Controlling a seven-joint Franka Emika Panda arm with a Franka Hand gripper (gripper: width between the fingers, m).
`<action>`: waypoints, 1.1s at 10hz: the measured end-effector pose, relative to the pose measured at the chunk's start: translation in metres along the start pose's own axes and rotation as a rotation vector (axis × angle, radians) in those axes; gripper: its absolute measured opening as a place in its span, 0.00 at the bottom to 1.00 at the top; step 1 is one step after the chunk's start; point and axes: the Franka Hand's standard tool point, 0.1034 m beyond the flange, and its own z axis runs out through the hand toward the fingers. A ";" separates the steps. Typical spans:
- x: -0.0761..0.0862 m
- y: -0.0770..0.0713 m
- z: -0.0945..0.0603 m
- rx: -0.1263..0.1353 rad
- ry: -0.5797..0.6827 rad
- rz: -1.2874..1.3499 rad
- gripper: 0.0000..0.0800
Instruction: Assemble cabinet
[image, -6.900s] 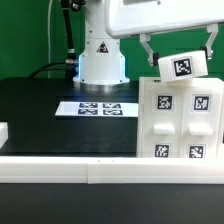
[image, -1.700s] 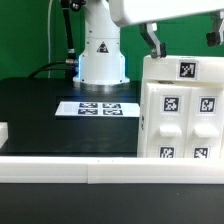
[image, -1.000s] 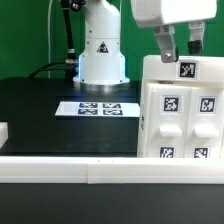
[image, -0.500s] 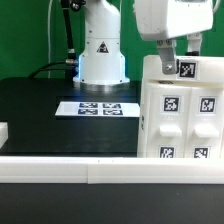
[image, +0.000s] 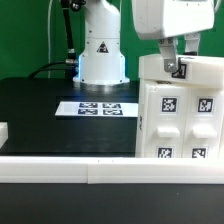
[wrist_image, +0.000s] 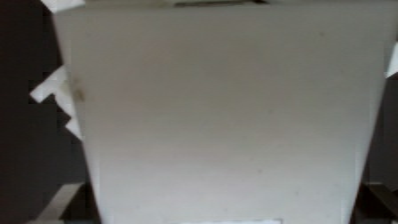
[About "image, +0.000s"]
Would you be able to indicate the white cabinet top block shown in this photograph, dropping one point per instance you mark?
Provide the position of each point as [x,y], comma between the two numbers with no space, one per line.
[196,70]

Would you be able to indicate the white marker sheet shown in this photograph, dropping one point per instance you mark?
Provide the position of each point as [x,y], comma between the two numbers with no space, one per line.
[97,109]

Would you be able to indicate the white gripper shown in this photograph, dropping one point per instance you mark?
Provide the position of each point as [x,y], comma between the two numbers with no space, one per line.
[167,19]

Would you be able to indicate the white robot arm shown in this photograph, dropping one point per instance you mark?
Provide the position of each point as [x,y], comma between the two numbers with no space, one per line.
[101,65]

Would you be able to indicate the white cabinet box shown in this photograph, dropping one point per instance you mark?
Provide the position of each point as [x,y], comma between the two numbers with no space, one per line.
[141,130]

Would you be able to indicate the white frame border wall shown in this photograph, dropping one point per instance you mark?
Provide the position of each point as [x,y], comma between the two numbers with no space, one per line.
[110,170]

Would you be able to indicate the white cabinet door panel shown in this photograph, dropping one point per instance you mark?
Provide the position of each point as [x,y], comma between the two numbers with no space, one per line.
[203,123]
[164,121]

